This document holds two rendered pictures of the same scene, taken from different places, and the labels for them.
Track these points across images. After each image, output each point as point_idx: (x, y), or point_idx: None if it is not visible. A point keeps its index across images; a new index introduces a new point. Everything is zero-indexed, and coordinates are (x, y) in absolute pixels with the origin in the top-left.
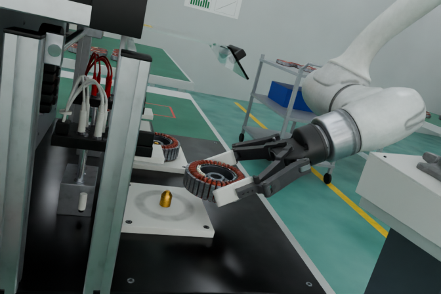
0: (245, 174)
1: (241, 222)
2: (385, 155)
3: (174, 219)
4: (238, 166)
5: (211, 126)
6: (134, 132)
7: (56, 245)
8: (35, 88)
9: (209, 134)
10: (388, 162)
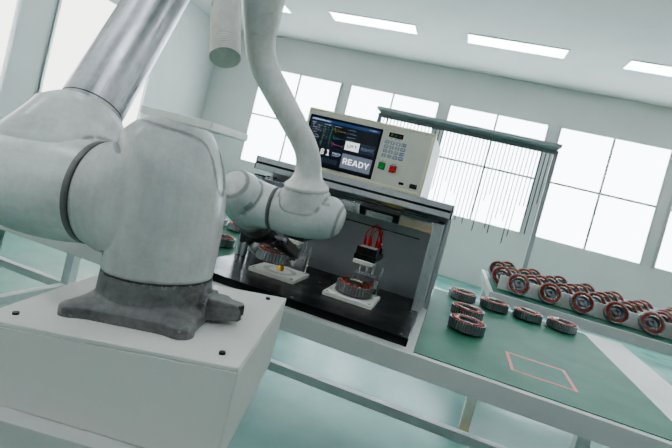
0: (333, 326)
1: (254, 278)
2: (268, 298)
3: (265, 266)
4: (353, 332)
5: (504, 385)
6: None
7: None
8: None
9: (456, 363)
10: (253, 293)
